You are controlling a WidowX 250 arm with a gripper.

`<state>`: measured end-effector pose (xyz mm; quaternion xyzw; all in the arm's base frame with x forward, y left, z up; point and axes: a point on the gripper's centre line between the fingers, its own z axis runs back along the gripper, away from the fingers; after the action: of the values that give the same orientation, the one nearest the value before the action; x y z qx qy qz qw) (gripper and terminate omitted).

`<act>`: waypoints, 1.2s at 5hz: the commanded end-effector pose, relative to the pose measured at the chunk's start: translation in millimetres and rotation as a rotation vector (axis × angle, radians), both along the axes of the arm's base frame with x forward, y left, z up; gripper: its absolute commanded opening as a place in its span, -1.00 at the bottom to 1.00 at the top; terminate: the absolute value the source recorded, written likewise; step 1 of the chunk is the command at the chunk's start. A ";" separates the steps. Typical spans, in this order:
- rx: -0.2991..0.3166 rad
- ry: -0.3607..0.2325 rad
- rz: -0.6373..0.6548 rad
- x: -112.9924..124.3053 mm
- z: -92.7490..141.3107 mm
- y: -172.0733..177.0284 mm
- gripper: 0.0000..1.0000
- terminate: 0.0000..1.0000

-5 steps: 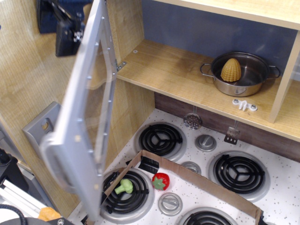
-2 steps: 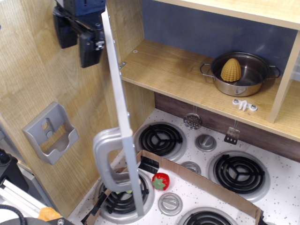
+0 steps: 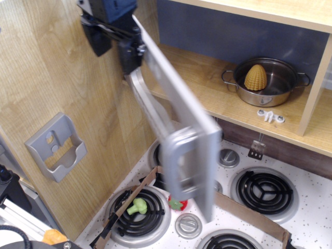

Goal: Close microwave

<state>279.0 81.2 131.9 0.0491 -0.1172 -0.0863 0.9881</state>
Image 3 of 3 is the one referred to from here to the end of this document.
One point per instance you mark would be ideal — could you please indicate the grey wall holder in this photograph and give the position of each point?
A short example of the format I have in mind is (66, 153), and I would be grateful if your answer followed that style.
(49, 139)

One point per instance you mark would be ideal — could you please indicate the grey back stove knob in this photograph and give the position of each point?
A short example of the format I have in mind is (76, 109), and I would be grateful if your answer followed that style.
(228, 158)

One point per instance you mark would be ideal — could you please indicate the hanging metal spatula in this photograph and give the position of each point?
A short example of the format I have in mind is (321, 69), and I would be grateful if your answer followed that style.
(257, 148)

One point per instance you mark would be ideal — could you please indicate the stove burner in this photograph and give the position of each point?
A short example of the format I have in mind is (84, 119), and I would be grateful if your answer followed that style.
(228, 238)
(153, 155)
(138, 230)
(267, 192)

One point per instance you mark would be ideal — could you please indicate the back right stove burner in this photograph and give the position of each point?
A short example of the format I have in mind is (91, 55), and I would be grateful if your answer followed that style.
(267, 192)

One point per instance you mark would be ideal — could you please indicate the grey microwave door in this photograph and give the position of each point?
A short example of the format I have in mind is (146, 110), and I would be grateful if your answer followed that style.
(188, 136)

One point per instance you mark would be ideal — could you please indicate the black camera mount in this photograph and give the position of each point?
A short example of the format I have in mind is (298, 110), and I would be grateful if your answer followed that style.
(27, 244)

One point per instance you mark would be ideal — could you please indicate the steel pot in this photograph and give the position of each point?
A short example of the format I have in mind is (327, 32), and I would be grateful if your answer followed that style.
(282, 79)

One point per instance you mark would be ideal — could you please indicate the green toy broccoli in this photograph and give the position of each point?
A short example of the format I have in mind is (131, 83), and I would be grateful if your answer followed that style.
(139, 206)

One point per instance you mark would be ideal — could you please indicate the grey middle stove knob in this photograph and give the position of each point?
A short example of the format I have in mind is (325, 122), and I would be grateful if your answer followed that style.
(218, 187)

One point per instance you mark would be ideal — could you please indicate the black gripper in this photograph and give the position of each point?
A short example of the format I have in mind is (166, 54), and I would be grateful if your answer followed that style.
(104, 21)

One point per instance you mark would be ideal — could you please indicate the white plastic door latch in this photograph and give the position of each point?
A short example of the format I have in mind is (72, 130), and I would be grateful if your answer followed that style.
(270, 116)

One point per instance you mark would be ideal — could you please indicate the yellow toy corn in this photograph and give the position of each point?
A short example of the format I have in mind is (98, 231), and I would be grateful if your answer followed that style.
(256, 78)

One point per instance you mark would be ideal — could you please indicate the grey stove knob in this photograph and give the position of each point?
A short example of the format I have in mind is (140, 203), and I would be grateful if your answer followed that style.
(218, 187)
(188, 226)
(228, 158)

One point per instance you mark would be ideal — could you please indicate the front left stove burner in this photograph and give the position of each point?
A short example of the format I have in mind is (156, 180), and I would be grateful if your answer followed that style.
(138, 230)

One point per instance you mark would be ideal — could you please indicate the orange toy food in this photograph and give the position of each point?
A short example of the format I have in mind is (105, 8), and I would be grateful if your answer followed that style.
(53, 236)

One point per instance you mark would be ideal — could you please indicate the grey front stove knob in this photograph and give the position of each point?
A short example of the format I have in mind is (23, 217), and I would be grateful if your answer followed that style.
(188, 226)

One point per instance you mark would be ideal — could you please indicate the front right stove burner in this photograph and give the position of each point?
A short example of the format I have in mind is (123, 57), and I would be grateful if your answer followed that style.
(228, 238)

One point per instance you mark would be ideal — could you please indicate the brown cardboard strip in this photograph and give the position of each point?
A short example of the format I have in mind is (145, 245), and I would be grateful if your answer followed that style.
(254, 218)

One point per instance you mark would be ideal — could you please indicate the back left stove burner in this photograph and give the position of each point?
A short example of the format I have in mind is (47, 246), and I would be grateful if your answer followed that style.
(153, 155)

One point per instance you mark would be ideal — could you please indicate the red toy strawberry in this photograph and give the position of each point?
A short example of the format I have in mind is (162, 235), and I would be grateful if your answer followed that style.
(176, 204)

